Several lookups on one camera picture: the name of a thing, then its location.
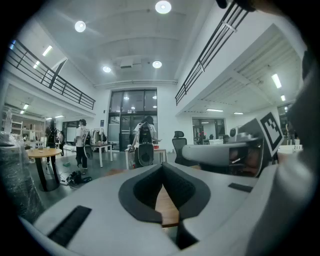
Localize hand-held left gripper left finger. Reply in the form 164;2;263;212
33;162;185;256

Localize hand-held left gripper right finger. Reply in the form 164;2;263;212
162;162;261;250

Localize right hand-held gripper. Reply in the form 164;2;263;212
181;111;285;178

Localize black office chair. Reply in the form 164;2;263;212
171;130;200;167

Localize black equipment bags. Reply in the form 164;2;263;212
66;170;93;187

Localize white table with light top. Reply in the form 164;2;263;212
124;148;168;170

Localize clothes rack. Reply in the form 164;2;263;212
90;127;108;145

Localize round wooden table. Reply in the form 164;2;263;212
26;147;63;192

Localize glass entrance doors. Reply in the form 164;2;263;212
107;89;158;152

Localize black mezzanine railing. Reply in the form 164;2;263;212
174;0;251;106
4;39;97;111

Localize plastic-wrapped black object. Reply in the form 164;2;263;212
0;132;47;225

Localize storage shelves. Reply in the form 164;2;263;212
2;119;46;148

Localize ceiling air conditioner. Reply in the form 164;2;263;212
119;57;142;72

